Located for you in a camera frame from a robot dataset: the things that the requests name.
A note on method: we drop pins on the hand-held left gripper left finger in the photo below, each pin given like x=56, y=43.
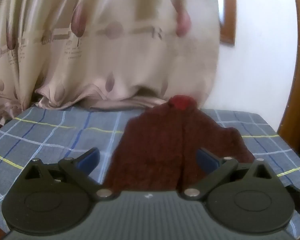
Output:
x=90, y=158

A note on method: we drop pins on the blue-grey plaid bed sheet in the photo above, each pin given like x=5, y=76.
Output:
x=52, y=135

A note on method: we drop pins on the maroon fuzzy sweater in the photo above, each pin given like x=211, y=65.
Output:
x=165, y=142

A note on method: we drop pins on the wooden window frame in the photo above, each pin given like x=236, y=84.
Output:
x=227, y=17

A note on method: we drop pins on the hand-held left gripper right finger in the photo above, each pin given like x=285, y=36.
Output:
x=207, y=158

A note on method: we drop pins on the beige patterned curtain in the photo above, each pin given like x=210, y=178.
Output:
x=110, y=55

